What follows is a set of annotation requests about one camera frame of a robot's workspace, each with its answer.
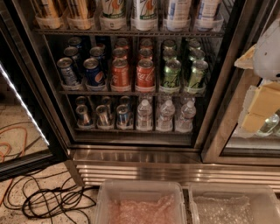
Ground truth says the redbull can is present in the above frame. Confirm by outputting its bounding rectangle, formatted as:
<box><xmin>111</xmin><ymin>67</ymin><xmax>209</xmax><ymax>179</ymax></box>
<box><xmin>96</xmin><ymin>105</ymin><xmax>111</xmax><ymax>126</ymax></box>
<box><xmin>116</xmin><ymin>104</ymin><xmax>130</xmax><ymax>126</ymax></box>
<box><xmin>76</xmin><ymin>105</ymin><xmax>93</xmax><ymax>126</ymax></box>

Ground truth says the diet pepsi can front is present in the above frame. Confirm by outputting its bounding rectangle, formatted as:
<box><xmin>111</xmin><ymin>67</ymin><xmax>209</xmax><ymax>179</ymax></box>
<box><xmin>57</xmin><ymin>57</ymin><xmax>80</xmax><ymax>86</ymax></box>

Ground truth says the clear plastic bin pink wrap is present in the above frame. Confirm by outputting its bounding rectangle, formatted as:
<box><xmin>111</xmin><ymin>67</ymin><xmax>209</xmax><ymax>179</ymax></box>
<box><xmin>94</xmin><ymin>179</ymin><xmax>187</xmax><ymax>224</ymax></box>

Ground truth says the middle wire shelf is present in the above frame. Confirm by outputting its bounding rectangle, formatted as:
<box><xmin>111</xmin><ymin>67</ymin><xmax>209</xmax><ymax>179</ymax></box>
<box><xmin>59</xmin><ymin>90</ymin><xmax>205</xmax><ymax>98</ymax></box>

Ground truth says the green soda can front left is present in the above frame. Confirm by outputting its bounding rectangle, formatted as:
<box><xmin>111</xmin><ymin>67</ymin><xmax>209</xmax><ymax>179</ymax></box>
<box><xmin>161</xmin><ymin>59</ymin><xmax>181</xmax><ymax>88</ymax></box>

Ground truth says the green soda can front right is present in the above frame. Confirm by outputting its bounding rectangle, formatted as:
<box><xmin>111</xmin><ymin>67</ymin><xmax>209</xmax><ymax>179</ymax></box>
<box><xmin>187</xmin><ymin>60</ymin><xmax>208</xmax><ymax>88</ymax></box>

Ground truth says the red coca-cola can front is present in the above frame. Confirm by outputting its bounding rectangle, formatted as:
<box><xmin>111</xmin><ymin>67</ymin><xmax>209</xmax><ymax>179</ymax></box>
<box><xmin>136</xmin><ymin>59</ymin><xmax>155</xmax><ymax>88</ymax></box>

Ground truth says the orange soda can front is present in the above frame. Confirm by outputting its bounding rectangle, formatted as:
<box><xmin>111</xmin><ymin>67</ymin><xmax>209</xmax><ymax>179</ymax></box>
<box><xmin>112</xmin><ymin>59</ymin><xmax>130</xmax><ymax>87</ymax></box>

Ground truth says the water bottle front left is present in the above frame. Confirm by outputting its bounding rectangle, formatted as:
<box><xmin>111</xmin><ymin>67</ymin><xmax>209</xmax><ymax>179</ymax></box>
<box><xmin>136</xmin><ymin>99</ymin><xmax>152</xmax><ymax>131</ymax></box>

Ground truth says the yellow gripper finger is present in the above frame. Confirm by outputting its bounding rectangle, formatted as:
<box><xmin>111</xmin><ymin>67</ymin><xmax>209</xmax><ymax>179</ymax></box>
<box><xmin>234</xmin><ymin>45</ymin><xmax>256</xmax><ymax>69</ymax></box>
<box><xmin>241</xmin><ymin>81</ymin><xmax>280</xmax><ymax>133</ymax></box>

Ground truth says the upper wire shelf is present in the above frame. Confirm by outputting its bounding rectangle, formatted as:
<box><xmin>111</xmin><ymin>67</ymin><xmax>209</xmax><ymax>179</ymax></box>
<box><xmin>33</xmin><ymin>28</ymin><xmax>224</xmax><ymax>38</ymax></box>

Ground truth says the orange cable on floor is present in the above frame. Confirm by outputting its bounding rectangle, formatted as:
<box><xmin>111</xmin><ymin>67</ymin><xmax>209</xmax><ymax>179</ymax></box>
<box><xmin>0</xmin><ymin>124</ymin><xmax>29</xmax><ymax>207</ymax></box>

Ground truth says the blue pepsi can front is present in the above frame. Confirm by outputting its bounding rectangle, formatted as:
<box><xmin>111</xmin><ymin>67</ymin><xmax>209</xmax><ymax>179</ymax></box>
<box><xmin>83</xmin><ymin>58</ymin><xmax>105</xmax><ymax>87</ymax></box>

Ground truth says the water bottle front middle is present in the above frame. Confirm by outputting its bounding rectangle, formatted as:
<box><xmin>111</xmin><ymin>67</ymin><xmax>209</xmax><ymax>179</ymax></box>
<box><xmin>157</xmin><ymin>100</ymin><xmax>175</xmax><ymax>132</ymax></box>

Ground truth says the open fridge glass door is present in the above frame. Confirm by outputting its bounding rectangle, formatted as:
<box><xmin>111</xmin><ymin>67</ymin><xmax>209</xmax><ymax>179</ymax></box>
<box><xmin>0</xmin><ymin>20</ymin><xmax>67</xmax><ymax>181</ymax></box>

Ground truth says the water bottle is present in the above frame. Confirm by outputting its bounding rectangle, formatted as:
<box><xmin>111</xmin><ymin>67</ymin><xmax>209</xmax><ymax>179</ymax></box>
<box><xmin>175</xmin><ymin>101</ymin><xmax>196</xmax><ymax>133</ymax></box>
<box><xmin>157</xmin><ymin>100</ymin><xmax>175</xmax><ymax>132</ymax></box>
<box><xmin>136</xmin><ymin>99</ymin><xmax>152</xmax><ymax>131</ymax></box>

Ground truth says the wire shelf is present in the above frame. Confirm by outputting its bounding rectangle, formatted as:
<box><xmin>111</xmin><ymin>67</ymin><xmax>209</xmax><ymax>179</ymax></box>
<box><xmin>33</xmin><ymin>28</ymin><xmax>224</xmax><ymax>38</ymax></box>
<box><xmin>59</xmin><ymin>90</ymin><xmax>205</xmax><ymax>98</ymax></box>

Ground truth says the water bottle front right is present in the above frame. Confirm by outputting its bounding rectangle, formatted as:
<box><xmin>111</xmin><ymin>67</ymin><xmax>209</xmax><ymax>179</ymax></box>
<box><xmin>175</xmin><ymin>101</ymin><xmax>196</xmax><ymax>133</ymax></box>

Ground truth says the steel fridge base grille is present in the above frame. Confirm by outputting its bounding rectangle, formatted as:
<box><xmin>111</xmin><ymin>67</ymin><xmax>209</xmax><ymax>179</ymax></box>
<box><xmin>65</xmin><ymin>149</ymin><xmax>280</xmax><ymax>193</ymax></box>

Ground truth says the green soda can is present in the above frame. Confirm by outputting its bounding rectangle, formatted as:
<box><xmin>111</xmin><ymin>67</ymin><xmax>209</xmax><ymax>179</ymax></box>
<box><xmin>187</xmin><ymin>60</ymin><xmax>208</xmax><ymax>88</ymax></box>
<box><xmin>161</xmin><ymin>59</ymin><xmax>181</xmax><ymax>88</ymax></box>

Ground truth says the black cable on floor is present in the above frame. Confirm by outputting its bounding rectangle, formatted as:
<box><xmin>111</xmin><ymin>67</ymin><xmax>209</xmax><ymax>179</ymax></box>
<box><xmin>3</xmin><ymin>165</ymin><xmax>99</xmax><ymax>224</ymax></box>

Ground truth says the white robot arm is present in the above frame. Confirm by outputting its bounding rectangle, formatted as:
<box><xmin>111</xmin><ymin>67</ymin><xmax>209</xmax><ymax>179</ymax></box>
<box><xmin>234</xmin><ymin>18</ymin><xmax>280</xmax><ymax>137</ymax></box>

